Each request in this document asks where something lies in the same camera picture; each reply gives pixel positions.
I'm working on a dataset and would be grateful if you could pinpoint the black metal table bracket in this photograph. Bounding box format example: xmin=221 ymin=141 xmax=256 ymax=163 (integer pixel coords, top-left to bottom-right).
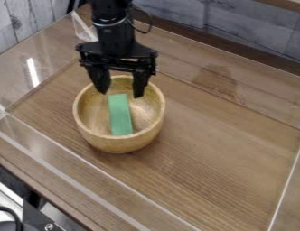
xmin=22 ymin=201 xmax=66 ymax=231

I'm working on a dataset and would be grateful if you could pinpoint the clear acrylic corner bracket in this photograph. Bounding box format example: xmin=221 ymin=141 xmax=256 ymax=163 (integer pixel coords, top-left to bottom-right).
xmin=72 ymin=11 xmax=98 ymax=42

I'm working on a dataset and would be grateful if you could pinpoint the green rectangular block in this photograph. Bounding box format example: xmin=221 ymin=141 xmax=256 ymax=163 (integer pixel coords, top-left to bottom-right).
xmin=108 ymin=94 xmax=133 ymax=136

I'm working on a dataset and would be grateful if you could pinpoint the black cable under table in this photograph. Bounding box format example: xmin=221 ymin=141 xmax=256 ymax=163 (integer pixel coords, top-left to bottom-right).
xmin=0 ymin=205 xmax=26 ymax=231

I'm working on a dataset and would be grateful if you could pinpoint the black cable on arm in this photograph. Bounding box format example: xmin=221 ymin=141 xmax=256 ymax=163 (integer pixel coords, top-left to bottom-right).
xmin=128 ymin=5 xmax=156 ymax=34

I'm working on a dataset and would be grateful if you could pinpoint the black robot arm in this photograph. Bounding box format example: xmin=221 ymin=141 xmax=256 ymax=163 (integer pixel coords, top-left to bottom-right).
xmin=76 ymin=0 xmax=159 ymax=98

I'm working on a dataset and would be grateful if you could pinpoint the round wooden bowl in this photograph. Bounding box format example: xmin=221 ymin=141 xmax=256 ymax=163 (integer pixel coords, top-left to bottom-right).
xmin=73 ymin=75 xmax=167 ymax=153

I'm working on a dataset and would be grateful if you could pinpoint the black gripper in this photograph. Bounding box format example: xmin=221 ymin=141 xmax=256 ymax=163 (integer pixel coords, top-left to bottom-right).
xmin=76 ymin=20 xmax=157 ymax=98

